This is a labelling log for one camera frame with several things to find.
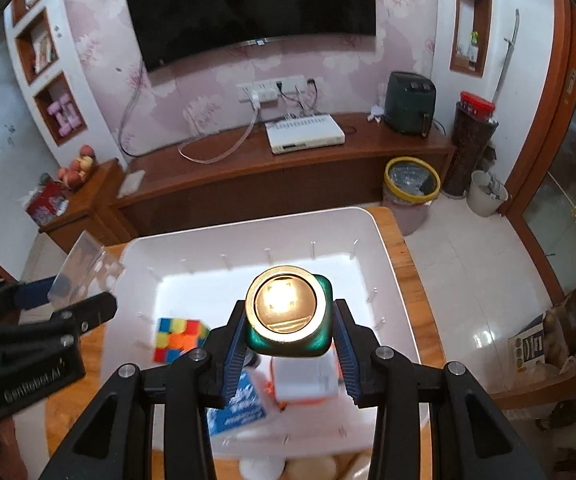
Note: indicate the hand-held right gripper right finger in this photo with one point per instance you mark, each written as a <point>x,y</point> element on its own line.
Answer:
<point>346,355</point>

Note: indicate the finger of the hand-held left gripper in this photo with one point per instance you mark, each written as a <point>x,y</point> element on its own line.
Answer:
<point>88,310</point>
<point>35,292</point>

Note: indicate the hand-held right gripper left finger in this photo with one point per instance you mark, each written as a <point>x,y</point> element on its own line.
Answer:
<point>235,355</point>

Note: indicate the clear plastic bag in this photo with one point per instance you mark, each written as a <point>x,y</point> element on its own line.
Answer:
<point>83,265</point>

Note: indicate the white charger block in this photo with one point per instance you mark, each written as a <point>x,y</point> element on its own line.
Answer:
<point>303,375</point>

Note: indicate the blue tissue packet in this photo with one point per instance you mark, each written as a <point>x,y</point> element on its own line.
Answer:
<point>240,405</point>

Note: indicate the green jar with gold rim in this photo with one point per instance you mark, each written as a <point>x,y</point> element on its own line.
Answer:
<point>288,310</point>

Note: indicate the white plastic tray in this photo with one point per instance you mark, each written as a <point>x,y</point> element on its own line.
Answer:
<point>383,270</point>

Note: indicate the colourful puzzle cube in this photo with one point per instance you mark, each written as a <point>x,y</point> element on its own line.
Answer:
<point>178,342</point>

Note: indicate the red printed box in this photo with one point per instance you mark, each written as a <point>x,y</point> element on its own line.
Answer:
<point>45,205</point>

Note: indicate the small wooden side cabinet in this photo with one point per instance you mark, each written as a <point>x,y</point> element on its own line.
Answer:
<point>93,210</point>

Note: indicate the white round compact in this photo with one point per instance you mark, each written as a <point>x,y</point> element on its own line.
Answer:
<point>263,469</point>

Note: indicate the beige round compact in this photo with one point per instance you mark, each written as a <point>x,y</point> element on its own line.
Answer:
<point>313,469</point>

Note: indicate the white paper sheet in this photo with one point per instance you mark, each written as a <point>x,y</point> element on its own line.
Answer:
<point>132,183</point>

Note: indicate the yellow rimmed trash bin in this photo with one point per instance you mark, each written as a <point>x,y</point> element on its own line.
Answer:
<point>410,195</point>

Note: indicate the long wooden television cabinet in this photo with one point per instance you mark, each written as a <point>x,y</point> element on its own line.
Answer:
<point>248,180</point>

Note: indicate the pink dumbbells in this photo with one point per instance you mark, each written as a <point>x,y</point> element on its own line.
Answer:
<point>64,115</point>

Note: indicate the cardboard box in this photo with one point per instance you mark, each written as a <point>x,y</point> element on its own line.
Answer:
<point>530,345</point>

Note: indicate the wooden chair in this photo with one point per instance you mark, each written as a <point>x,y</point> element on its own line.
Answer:
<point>533,390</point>

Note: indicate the white bucket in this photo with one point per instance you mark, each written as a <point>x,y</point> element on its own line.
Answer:
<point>485,197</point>

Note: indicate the white set-top box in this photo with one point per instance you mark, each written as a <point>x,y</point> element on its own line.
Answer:
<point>303,135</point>

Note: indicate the tall dark red-lidded container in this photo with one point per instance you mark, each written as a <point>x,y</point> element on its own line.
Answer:
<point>468,150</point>

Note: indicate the books in niche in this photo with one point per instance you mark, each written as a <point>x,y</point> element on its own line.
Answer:
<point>44,52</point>

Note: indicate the small white figurine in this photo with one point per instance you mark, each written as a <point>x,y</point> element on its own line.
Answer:
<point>375,114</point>

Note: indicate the white plug in socket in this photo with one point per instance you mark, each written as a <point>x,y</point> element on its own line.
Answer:
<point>256,99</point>

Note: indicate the dark green air fryer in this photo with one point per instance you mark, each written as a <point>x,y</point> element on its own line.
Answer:
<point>410,102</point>

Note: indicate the wooden framed glass door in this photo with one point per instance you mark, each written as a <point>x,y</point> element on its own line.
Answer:
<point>573,160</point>

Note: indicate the green bottle in niche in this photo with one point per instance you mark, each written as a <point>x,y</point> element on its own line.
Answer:
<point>474,47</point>

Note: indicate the white wall socket strip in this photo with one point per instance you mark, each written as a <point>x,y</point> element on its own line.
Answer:
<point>268,87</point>

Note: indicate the black wall television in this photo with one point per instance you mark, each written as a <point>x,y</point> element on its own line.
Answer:
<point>248,7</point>

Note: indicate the sheathed sword on wall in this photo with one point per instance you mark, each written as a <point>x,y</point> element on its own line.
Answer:
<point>508,50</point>

